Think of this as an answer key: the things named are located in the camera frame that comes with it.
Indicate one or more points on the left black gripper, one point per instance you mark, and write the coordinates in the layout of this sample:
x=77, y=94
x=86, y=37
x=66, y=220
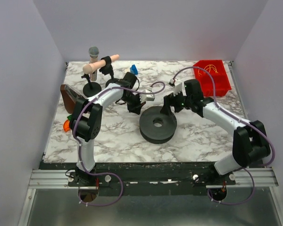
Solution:
x=134, y=104

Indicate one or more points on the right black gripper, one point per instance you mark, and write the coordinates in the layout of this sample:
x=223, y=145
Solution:
x=172, y=102

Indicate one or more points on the black cable spool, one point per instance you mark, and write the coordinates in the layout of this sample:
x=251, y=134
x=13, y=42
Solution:
x=155, y=127

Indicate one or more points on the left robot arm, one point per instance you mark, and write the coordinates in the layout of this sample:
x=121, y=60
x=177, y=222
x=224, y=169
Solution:
x=86, y=119

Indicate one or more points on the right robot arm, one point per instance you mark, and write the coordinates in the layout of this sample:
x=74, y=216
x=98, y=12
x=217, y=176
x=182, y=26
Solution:
x=249, y=137

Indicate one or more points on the blue and white block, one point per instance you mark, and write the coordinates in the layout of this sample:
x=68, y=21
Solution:
x=133, y=69

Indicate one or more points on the pink wooden microphone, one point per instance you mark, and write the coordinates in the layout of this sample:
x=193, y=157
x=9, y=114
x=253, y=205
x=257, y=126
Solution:
x=92, y=67

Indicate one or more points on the brown wooden metronome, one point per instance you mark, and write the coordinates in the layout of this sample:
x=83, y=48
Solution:
x=70, y=95

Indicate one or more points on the orange curved track piece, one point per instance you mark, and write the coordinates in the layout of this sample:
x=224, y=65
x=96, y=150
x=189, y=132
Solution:
x=66, y=126

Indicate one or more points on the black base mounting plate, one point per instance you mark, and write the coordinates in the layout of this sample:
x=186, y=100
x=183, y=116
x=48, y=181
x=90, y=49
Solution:
x=150, y=178

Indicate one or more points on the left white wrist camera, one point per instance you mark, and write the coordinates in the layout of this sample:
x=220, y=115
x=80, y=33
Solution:
x=146, y=95

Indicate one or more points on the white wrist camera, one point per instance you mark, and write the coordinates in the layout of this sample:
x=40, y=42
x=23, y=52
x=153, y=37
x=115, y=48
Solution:
x=146, y=95
x=177, y=86

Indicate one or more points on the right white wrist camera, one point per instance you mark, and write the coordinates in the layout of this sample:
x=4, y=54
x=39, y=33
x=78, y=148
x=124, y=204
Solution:
x=177, y=86

